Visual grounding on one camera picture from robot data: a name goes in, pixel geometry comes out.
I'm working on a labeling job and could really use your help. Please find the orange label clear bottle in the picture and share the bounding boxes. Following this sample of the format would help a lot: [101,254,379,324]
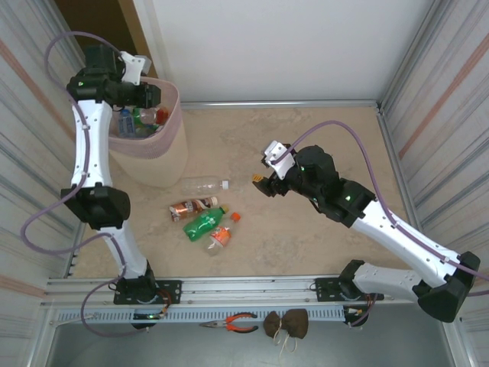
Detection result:
[202,225,232,257]

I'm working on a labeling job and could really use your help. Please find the red gold label tea bottle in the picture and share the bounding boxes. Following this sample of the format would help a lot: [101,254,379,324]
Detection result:
[138,106,170,126]

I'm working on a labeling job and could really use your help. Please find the pink mesh bin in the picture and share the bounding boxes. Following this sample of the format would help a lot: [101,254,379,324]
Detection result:
[106,76,189,188]

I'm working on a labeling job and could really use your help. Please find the clear bottle white cap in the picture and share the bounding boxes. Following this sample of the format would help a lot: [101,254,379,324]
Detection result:
[180,175,231,196]

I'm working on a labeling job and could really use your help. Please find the brown door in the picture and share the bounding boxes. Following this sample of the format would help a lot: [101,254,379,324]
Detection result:
[54,0,158,80]

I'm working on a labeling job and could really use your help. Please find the brown label drink bottle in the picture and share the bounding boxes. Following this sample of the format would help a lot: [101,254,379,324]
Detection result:
[168,196,219,223]

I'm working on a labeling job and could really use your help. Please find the right base circuit board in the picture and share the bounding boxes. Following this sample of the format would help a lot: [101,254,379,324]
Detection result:
[342,304,370,329]

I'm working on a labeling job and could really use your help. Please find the base circuit board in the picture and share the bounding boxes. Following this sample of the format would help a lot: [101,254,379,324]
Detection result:
[342,304,370,329]
[131,310,170,332]

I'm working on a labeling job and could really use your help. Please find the left base circuit board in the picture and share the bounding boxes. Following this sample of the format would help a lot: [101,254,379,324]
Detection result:
[131,310,170,332]

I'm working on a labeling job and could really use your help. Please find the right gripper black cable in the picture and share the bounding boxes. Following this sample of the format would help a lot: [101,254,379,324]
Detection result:
[308,193,325,215]

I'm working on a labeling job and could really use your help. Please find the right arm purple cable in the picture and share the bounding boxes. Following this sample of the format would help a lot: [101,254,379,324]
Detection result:
[282,120,489,297]

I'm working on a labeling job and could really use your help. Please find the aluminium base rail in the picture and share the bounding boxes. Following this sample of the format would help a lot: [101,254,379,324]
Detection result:
[40,275,425,307]

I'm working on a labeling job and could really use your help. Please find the right black mount plate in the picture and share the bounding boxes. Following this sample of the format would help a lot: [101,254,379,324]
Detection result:
[313,275,379,304]

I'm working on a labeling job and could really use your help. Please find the black mount plate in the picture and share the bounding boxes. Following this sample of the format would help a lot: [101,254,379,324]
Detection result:
[313,275,379,304]
[113,279,183,306]

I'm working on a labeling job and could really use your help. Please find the left black mount plate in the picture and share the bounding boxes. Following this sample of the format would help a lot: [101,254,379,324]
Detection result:
[113,279,183,306]

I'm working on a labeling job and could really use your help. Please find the brown cloth pouch with string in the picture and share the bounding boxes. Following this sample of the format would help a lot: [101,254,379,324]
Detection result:
[262,308,309,359]

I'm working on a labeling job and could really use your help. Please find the orange handled pliers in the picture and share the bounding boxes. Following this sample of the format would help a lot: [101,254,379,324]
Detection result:
[198,312,260,333]

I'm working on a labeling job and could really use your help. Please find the grey slotted cable duct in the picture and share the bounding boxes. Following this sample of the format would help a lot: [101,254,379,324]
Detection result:
[53,307,379,325]

